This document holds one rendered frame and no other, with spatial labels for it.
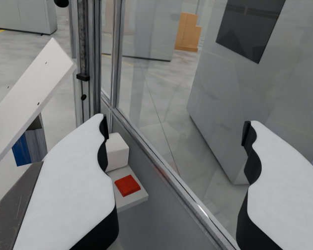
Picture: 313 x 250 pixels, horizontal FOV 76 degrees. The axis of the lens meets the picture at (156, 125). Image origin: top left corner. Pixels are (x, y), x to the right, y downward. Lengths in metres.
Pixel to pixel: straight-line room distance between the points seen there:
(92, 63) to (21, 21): 6.97
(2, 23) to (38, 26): 0.96
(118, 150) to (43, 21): 6.96
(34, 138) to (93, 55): 0.41
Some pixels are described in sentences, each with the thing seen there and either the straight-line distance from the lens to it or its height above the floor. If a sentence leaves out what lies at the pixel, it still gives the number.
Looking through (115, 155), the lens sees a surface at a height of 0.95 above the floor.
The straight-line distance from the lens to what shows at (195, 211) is 0.67.
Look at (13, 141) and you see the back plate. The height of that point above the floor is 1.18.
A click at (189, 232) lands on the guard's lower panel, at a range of 0.76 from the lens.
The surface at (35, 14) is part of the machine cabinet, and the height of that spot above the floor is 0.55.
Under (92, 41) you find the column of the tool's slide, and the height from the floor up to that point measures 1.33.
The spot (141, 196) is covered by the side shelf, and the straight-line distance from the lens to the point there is 0.83.
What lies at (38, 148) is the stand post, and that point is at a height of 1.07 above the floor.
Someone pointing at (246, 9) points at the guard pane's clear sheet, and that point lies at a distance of 0.48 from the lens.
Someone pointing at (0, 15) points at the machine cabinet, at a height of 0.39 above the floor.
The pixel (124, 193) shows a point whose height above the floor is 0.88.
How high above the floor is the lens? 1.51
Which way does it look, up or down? 32 degrees down
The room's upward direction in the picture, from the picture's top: 11 degrees clockwise
